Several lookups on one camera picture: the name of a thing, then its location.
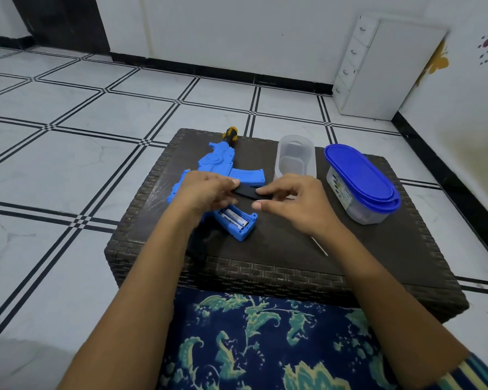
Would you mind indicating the blue toy gun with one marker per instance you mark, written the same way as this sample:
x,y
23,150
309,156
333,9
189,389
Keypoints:
x,y
219,158

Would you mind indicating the person's right hand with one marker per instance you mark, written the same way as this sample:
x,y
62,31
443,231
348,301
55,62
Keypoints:
x,y
305,207

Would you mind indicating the black battery cover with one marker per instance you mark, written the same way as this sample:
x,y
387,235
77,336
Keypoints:
x,y
248,192

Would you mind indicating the labelled container with blue lid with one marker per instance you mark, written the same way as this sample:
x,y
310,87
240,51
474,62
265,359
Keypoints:
x,y
358,211

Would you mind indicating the dark brown wicker table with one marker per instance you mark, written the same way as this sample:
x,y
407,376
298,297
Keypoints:
x,y
390,259

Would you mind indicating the yellow butterfly wall sticker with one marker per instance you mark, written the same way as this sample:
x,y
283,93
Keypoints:
x,y
437,62

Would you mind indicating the striped right sleeve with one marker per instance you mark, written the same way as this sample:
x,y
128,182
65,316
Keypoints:
x,y
471,377

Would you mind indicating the blue floral dress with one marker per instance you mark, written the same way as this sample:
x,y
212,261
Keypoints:
x,y
268,345

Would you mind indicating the white drawer cabinet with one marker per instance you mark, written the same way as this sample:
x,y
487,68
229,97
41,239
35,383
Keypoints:
x,y
394,69

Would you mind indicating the clear container with blue lid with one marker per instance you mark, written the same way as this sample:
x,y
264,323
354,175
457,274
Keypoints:
x,y
295,158

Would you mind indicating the dark door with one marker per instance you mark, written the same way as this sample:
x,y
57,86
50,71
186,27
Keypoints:
x,y
61,20

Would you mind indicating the person's left forearm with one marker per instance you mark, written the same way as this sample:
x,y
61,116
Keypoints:
x,y
134,312

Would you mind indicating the person's left hand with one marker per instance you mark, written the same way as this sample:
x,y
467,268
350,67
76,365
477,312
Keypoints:
x,y
199,194

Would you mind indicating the person's right forearm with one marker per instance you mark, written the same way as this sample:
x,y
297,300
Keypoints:
x,y
390,312

